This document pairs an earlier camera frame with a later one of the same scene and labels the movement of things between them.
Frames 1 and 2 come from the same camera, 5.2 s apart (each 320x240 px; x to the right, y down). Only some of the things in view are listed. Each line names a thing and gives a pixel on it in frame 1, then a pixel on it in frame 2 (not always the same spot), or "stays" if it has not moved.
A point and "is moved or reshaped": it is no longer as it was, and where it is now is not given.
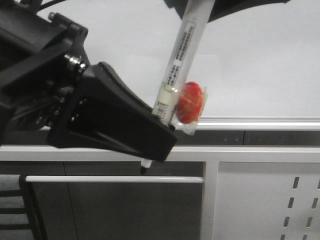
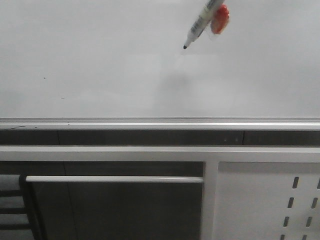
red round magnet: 189,107 → 220,19
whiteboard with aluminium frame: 261,70 stays
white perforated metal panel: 267,201 stays
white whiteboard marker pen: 196,18 is moved or reshaped
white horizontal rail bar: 113,179 stays
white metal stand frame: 210,155 stays
